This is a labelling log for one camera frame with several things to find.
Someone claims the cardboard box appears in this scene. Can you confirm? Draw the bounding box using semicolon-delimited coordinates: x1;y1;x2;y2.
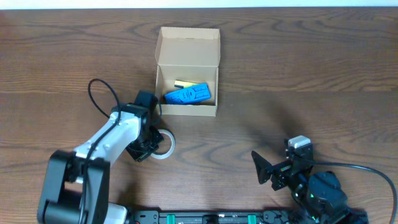
155;27;221;117

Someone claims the blue plastic tape dispenser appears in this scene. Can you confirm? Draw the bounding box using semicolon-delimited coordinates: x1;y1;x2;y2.
164;83;211;105

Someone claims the yellow and black marker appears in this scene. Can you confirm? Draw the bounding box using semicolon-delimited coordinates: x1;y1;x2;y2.
174;80;197;88

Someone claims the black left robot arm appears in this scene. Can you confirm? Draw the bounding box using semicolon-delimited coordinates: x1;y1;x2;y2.
37;91;163;223

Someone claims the black mounting rail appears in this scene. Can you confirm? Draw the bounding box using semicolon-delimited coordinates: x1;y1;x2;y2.
124;210;369;224

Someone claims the large clear tape roll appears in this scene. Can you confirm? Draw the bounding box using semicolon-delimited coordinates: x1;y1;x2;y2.
150;129;176;161

